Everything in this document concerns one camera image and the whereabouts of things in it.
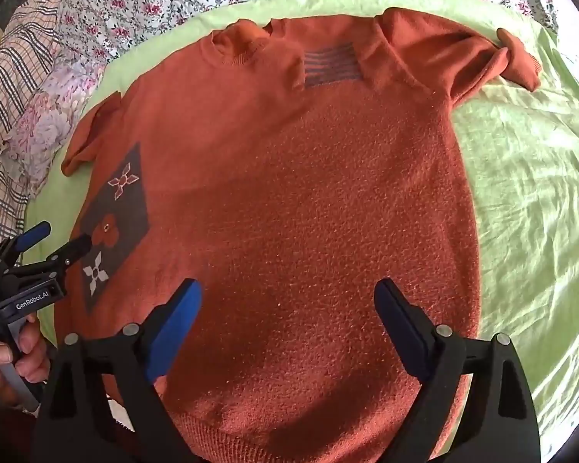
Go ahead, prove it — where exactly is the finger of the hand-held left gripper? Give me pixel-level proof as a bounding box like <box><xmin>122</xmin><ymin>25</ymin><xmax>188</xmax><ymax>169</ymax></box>
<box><xmin>2</xmin><ymin>222</ymin><xmax>52</xmax><ymax>257</ymax></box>
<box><xmin>45</xmin><ymin>234</ymin><xmax>95</xmax><ymax>273</ymax></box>

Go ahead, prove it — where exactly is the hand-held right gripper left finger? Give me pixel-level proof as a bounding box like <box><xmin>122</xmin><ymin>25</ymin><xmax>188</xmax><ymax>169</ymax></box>
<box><xmin>29</xmin><ymin>278</ymin><xmax>203</xmax><ymax>463</ymax></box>

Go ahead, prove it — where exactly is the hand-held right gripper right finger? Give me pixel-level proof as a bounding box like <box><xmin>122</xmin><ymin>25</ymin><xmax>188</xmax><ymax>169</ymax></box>
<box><xmin>374</xmin><ymin>277</ymin><xmax>541</xmax><ymax>463</ymax></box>

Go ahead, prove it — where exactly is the orange knit sweater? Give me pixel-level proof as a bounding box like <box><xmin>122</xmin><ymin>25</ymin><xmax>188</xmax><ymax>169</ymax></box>
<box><xmin>60</xmin><ymin>7</ymin><xmax>541</xmax><ymax>463</ymax></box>

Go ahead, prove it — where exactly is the person's left hand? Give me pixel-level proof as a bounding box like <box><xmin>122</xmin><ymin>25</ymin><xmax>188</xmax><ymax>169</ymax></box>
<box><xmin>0</xmin><ymin>316</ymin><xmax>52</xmax><ymax>411</ymax></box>

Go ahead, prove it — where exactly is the pale pink floral pillow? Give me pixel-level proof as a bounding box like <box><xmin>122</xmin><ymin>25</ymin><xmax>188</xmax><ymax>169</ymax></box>
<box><xmin>2</xmin><ymin>53</ymin><xmax>121</xmax><ymax>198</ymax></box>

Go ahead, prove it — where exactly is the person's dark red clothing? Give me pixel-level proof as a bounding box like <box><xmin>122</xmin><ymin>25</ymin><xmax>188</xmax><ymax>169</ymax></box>
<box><xmin>0</xmin><ymin>395</ymin><xmax>44</xmax><ymax>463</ymax></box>

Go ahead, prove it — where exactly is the plaid striped blanket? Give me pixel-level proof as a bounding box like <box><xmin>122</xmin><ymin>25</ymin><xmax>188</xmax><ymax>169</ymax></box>
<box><xmin>0</xmin><ymin>0</ymin><xmax>73</xmax><ymax>252</ymax></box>

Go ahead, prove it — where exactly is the light green bed sheet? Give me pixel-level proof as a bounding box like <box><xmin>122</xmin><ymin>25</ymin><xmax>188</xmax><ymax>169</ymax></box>
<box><xmin>24</xmin><ymin>0</ymin><xmax>579</xmax><ymax>449</ymax></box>

